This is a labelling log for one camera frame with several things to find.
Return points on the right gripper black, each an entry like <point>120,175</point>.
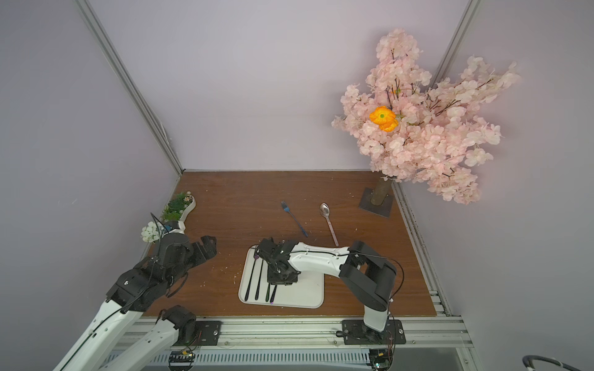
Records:
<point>281,271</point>

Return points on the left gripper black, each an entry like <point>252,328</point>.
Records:
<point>197,250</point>

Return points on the purple fork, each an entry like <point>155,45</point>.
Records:
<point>251,274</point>

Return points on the purple spoon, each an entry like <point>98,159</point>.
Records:
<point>272,299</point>
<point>258,286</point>

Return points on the rainbow iridescent fork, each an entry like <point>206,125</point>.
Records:
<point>267,296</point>

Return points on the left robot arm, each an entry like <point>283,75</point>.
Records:
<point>162,274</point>

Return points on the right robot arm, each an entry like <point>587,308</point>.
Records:
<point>369,276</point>

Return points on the blue fork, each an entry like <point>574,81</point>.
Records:
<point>286,208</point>

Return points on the succulents in white planter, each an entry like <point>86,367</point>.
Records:
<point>179,207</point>

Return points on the white square tray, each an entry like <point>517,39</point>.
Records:
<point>307,293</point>

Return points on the orange artificial flower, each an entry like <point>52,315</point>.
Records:
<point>385,119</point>

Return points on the pink cherry blossom tree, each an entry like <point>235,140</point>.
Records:
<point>440,134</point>

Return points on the silver spoon pink handle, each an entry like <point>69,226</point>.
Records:
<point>325,212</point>

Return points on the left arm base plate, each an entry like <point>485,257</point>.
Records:
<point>199,333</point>

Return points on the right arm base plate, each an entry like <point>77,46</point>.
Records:
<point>354,332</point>

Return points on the aluminium frame rail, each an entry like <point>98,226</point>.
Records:
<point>433,343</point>

